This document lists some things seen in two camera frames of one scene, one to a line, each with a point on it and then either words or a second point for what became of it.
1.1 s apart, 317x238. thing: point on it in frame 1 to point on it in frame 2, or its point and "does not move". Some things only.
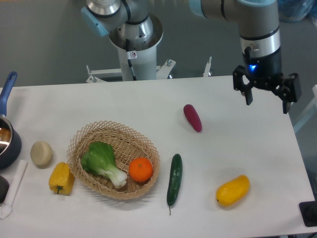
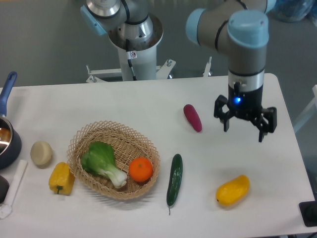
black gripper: (265, 71) to (246, 105)
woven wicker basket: (127, 144) does not move
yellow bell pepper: (62, 179) does not move
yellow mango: (232, 192) does not move
